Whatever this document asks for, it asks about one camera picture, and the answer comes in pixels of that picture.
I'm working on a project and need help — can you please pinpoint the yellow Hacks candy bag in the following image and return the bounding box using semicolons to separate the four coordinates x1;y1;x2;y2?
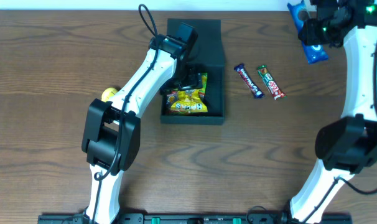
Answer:
166;88;208;114

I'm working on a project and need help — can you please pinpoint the blue Oreo cookie pack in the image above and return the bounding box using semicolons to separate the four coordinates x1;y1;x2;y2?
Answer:
287;1;328;64

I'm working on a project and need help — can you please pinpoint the yellow Mentos gum bottle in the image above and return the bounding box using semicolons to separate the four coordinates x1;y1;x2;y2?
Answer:
101;87;118;102

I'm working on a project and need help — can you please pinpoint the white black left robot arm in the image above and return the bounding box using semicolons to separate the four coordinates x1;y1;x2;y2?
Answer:
81;23;201;223

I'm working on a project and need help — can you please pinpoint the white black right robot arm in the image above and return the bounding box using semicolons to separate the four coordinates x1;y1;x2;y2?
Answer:
283;0;377;223

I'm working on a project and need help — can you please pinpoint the dark green open box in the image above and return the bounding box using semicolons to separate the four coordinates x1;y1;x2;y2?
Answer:
160;18;225;125

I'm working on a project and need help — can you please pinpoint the purple Dairy Milk bar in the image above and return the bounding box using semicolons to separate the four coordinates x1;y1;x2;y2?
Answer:
234;63;264;99

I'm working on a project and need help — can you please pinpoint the green red KitKat Milo bar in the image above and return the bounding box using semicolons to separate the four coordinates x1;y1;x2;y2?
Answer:
257;65;286;100

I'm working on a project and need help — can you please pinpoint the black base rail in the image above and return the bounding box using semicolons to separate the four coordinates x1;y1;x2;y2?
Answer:
37;212;353;224

